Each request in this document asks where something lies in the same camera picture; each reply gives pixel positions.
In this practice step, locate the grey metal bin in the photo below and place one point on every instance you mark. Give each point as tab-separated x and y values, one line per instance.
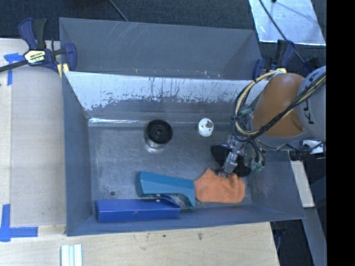
124	154

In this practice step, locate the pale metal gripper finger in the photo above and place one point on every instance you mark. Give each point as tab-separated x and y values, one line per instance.
230	167
226	165

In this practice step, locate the black round cup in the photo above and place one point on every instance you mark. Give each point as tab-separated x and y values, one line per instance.
158	132

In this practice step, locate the pale wood board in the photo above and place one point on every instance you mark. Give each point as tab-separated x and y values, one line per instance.
36	148

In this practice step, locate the teal stapler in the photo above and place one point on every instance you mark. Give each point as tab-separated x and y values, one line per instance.
166	186

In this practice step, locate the orange cloth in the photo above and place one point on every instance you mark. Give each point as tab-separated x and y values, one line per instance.
222	190

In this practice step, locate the black flat oval object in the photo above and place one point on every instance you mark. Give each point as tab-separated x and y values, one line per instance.
219	154

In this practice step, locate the blue flat box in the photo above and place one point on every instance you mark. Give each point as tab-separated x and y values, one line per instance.
136	210

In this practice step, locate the white round knob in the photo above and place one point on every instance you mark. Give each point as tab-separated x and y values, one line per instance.
205	127

